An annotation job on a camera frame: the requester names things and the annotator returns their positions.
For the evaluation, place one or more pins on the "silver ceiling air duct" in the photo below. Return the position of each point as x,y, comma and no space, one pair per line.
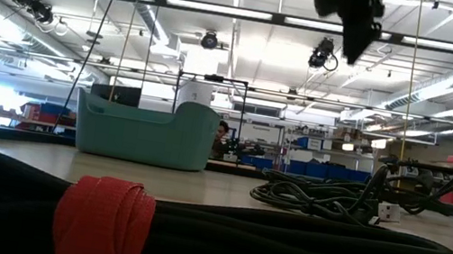
152,19

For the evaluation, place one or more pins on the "person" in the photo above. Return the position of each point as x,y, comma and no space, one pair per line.
222,131

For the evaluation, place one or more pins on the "white cylinder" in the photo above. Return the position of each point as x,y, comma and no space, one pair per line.
195,94

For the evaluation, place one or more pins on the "black rail with light panels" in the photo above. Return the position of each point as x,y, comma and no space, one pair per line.
218,8

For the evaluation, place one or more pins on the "round black ceiling camera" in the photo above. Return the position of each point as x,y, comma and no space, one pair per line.
209,40

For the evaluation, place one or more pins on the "red and blue bins stack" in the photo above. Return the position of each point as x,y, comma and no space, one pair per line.
46,113

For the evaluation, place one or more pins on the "blue storage bins row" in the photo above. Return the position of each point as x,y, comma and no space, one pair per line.
329,172

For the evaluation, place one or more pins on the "black ceiling camera cluster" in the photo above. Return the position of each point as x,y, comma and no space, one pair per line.
39,11

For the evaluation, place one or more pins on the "teal plastic bin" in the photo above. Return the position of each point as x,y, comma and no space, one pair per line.
142,141

